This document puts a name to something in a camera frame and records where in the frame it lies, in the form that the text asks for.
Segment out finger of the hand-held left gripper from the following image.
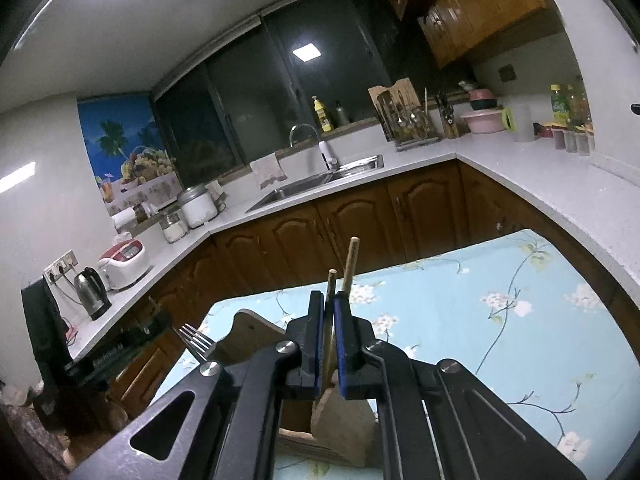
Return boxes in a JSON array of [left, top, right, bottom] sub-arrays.
[[135, 308, 174, 343]]

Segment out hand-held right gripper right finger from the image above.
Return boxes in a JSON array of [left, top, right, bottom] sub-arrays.
[[334, 292, 588, 480]]

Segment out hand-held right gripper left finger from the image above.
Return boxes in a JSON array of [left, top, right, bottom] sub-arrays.
[[70, 291, 326, 480]]

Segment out wooden chopstick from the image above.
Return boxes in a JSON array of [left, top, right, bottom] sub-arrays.
[[321, 270, 337, 387]]

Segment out metal fork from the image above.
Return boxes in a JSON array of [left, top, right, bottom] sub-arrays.
[[172, 323, 221, 363]]

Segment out wooden utensil holder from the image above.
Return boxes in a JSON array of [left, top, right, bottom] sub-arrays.
[[216, 310, 381, 467]]

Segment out utensils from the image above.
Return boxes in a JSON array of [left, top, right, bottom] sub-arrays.
[[342, 236, 360, 294]]

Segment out black hanging cloth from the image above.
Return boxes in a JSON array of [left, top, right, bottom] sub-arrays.
[[21, 277, 75, 413]]

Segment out steel electric kettle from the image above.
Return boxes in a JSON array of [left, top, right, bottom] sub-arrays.
[[74, 266, 114, 322]]

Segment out white red rice cooker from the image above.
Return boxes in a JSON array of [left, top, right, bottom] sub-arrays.
[[97, 240, 153, 291]]

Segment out glass jar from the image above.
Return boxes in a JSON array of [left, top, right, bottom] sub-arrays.
[[160, 212, 189, 245]]

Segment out paper towel roll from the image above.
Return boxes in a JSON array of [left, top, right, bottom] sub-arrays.
[[111, 209, 139, 235]]

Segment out white lidded pot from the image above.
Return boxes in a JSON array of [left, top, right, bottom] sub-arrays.
[[177, 185, 220, 229]]

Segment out wooden base cabinets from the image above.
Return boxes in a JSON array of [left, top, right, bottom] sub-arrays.
[[107, 160, 640, 411]]

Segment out floral light-blue tablecloth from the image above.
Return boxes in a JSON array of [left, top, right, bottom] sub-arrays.
[[150, 229, 621, 480]]

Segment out stainless steel sink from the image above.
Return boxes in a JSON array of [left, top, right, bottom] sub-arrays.
[[247, 155, 385, 212]]

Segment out pale dish cloth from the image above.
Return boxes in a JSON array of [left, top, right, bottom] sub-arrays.
[[249, 152, 289, 189]]

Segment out chrome kitchen faucet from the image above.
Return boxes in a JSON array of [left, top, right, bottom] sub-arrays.
[[289, 124, 339, 174]]

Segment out knife block rack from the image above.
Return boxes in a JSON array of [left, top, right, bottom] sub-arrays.
[[377, 92, 442, 149]]

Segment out yellow dish soap bottle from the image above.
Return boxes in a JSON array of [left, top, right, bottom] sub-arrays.
[[312, 96, 335, 134]]

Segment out wooden knife block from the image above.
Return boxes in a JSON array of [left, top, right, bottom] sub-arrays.
[[433, 92, 461, 140]]

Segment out dark sliding window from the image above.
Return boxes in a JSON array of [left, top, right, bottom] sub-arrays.
[[150, 0, 473, 188]]

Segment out wooden cutting board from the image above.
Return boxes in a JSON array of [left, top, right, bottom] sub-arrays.
[[368, 78, 419, 141]]

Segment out pink basin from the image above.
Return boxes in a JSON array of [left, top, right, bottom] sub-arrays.
[[460, 109, 509, 135]]

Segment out row of spice jars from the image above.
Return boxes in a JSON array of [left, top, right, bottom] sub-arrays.
[[550, 125, 597, 157]]

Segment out yellow cooking oil bottle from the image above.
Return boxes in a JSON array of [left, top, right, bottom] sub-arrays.
[[550, 84, 571, 128]]

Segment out amber cooking oil bottle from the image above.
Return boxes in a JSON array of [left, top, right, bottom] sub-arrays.
[[568, 80, 592, 128]]

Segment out wooden upper cabinets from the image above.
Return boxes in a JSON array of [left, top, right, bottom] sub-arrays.
[[369, 0, 548, 69]]

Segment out wall power outlets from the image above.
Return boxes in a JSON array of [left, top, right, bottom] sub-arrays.
[[44, 251, 79, 284]]

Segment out tropical wall poster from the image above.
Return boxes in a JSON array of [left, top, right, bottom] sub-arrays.
[[77, 92, 179, 217]]

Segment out white pitcher green handle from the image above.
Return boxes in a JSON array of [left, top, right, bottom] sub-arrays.
[[502, 95, 537, 144]]

